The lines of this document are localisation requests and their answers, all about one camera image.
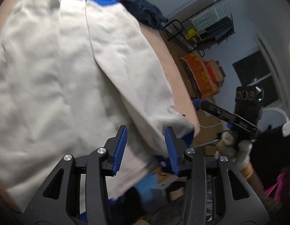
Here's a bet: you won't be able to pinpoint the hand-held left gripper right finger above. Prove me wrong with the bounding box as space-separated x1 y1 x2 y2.
164 126 270 225

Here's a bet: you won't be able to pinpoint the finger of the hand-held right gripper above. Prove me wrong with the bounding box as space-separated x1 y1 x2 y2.
194 99 236 126
191 138 221 149

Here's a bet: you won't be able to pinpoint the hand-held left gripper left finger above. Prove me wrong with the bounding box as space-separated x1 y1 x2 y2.
20 125 128 225

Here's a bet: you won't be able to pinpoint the dark hanging clothes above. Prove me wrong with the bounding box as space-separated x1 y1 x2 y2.
204 16 233 45

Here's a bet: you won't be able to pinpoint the black clothes rack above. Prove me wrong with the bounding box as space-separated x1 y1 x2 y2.
164 0 236 58

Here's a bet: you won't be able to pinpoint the dark blue clothes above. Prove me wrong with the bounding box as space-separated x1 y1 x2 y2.
113 0 169 30

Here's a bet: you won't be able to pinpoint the person's right hand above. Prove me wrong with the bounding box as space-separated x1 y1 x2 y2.
215 130 253 171

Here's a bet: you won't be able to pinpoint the cardboard box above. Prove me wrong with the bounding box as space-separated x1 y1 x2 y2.
207 58 226 83

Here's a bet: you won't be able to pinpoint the orange crate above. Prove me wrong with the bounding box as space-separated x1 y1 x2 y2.
180 53 221 100

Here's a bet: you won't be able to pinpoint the red box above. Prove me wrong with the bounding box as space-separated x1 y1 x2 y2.
205 61 217 81

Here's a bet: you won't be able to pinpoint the white plastic object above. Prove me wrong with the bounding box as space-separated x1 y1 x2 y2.
262 108 290 136

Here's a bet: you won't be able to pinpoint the dark window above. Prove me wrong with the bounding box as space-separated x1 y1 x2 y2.
232 49 282 108

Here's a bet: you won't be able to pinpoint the pink cloth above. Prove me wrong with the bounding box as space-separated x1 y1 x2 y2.
265 166 290 200

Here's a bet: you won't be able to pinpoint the white striped towel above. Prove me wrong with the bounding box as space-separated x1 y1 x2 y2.
191 0 231 29

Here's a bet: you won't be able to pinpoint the white cable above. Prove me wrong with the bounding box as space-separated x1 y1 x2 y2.
199 122 224 128

